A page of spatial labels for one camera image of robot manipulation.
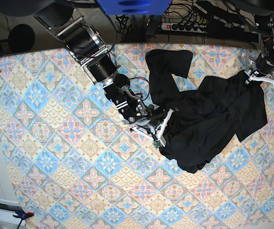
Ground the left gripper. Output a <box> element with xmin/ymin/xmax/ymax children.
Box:
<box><xmin>244</xmin><ymin>59</ymin><xmax>274</xmax><ymax>88</ymax></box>

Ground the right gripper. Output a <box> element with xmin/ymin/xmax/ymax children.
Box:
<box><xmin>130</xmin><ymin>105</ymin><xmax>179</xmax><ymax>143</ymax></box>

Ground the black t-shirt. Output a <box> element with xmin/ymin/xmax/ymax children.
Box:
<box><xmin>146</xmin><ymin>49</ymin><xmax>267</xmax><ymax>173</ymax></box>

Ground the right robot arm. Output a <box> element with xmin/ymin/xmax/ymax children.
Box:
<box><xmin>32</xmin><ymin>0</ymin><xmax>174</xmax><ymax>148</ymax></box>

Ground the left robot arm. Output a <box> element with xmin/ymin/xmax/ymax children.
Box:
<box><xmin>223</xmin><ymin>0</ymin><xmax>274</xmax><ymax>88</ymax></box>

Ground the patterned tablecloth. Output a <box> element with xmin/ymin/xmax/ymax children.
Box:
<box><xmin>0</xmin><ymin>49</ymin><xmax>274</xmax><ymax>229</ymax></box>

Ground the white power strip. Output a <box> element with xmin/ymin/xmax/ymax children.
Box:
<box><xmin>161</xmin><ymin>22</ymin><xmax>207</xmax><ymax>33</ymax></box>

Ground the blue clamp bottom left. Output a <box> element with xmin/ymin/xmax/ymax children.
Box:
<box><xmin>0</xmin><ymin>210</ymin><xmax>34</xmax><ymax>220</ymax></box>

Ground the black round stool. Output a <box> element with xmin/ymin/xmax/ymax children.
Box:
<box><xmin>8</xmin><ymin>24</ymin><xmax>35</xmax><ymax>53</ymax></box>

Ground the white floor box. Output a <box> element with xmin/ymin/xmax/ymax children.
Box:
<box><xmin>0</xmin><ymin>199</ymin><xmax>22</xmax><ymax>225</ymax></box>

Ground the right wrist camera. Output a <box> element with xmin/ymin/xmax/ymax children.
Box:
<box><xmin>152</xmin><ymin>137</ymin><xmax>166</xmax><ymax>149</ymax></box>

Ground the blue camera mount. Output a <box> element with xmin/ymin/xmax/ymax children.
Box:
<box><xmin>96</xmin><ymin>0</ymin><xmax>172</xmax><ymax>15</ymax></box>

